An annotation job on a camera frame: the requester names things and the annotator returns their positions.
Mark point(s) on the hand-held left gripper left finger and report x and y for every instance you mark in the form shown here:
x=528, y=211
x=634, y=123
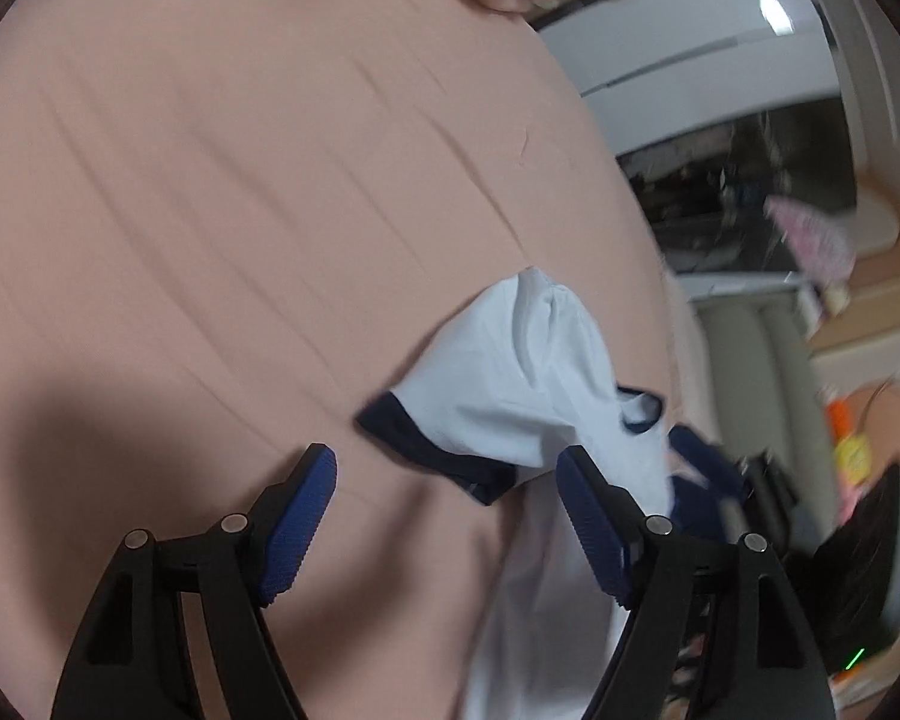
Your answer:
x=300, y=532

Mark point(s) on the grey padded headboard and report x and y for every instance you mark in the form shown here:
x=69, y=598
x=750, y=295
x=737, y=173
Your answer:
x=757, y=360

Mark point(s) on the pink printed umbrella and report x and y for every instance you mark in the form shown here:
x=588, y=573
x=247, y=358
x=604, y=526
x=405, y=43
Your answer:
x=810, y=240

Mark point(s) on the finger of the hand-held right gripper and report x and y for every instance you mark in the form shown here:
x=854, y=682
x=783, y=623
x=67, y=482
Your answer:
x=769, y=487

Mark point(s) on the glass door wardrobe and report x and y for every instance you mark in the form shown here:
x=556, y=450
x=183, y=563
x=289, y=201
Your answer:
x=720, y=187

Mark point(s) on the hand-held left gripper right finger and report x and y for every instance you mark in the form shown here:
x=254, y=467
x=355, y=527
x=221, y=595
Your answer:
x=592, y=532

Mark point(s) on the light blue shirt navy trim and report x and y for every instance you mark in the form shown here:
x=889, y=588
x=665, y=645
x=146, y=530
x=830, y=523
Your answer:
x=495, y=390

